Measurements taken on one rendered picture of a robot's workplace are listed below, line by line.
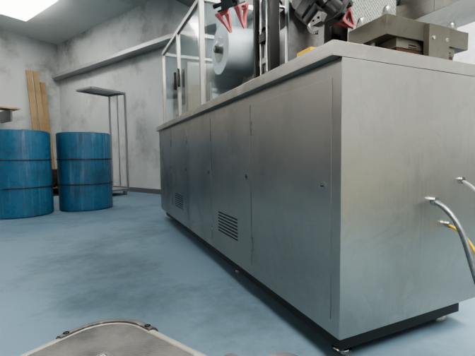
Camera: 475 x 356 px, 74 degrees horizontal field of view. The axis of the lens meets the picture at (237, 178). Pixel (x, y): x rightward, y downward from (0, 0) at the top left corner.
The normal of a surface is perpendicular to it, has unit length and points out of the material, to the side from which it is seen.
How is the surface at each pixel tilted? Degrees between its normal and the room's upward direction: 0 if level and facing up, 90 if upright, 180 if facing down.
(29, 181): 90
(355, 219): 90
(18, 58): 90
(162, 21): 90
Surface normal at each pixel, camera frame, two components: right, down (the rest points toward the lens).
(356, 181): 0.41, 0.06
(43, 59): 0.80, 0.03
